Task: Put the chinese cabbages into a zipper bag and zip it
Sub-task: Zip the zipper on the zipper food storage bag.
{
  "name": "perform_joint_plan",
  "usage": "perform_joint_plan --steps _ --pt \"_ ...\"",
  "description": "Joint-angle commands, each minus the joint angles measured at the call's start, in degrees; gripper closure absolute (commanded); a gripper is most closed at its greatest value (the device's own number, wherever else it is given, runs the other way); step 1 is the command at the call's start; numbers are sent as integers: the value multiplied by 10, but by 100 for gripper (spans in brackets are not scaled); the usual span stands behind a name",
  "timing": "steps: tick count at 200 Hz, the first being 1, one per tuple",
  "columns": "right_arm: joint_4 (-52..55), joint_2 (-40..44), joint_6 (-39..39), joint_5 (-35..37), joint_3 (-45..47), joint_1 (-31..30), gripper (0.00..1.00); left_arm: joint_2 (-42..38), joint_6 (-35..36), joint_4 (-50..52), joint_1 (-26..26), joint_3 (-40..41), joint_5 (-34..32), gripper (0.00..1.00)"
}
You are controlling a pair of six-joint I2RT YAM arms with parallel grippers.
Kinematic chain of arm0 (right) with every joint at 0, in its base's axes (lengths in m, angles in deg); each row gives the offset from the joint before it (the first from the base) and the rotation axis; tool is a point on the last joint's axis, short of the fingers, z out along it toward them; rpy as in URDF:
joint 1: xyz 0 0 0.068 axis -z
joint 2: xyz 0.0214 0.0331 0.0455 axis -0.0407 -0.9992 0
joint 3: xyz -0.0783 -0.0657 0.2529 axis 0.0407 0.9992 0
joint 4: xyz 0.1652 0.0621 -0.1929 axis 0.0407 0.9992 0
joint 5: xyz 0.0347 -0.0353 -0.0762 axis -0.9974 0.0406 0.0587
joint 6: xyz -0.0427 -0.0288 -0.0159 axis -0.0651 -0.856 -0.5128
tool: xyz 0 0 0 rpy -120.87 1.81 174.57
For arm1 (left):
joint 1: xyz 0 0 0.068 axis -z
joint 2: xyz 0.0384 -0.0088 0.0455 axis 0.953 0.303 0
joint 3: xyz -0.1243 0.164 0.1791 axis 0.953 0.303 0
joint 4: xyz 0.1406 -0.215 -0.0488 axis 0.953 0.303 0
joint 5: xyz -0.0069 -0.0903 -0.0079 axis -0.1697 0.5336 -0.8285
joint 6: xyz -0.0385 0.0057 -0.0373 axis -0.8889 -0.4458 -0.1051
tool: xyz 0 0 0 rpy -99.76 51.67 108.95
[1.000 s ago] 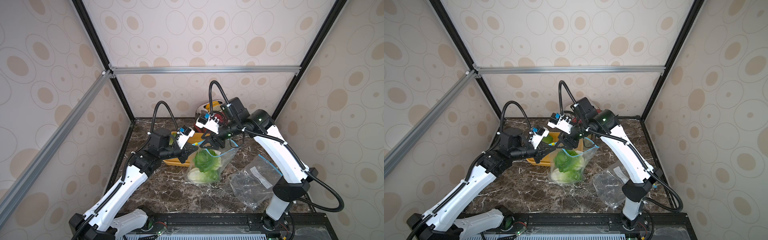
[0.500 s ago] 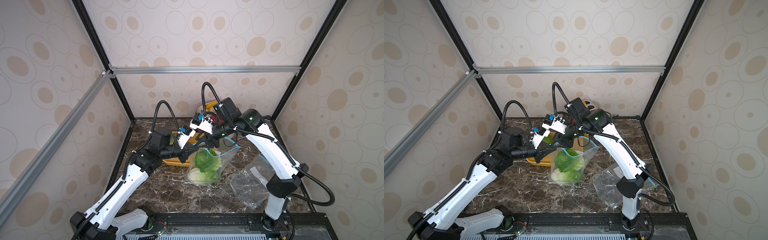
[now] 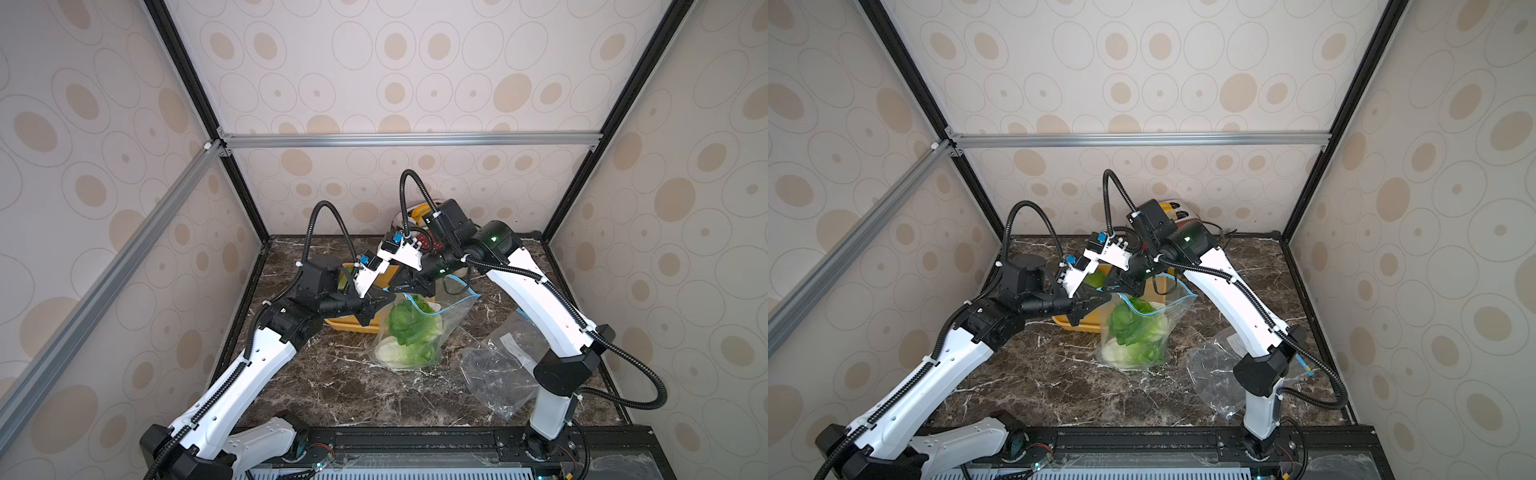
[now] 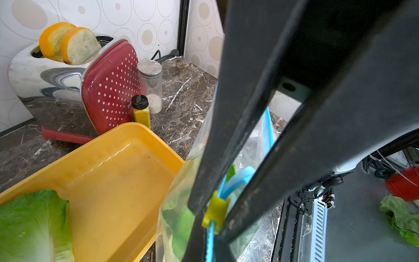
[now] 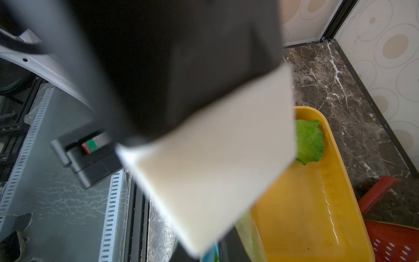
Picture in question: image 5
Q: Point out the clear zipper bag blue seal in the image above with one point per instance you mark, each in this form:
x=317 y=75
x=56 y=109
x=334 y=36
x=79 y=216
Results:
x=241 y=244

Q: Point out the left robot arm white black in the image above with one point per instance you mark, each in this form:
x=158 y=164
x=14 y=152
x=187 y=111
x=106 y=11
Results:
x=47 y=67

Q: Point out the yellow rectangular tray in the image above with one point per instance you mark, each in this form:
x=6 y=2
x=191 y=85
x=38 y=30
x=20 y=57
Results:
x=310 y=214

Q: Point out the red chrome toaster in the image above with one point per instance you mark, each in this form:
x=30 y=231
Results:
x=390 y=242

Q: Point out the black frame post left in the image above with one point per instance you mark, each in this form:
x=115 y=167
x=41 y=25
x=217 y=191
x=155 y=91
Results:
x=343 y=11

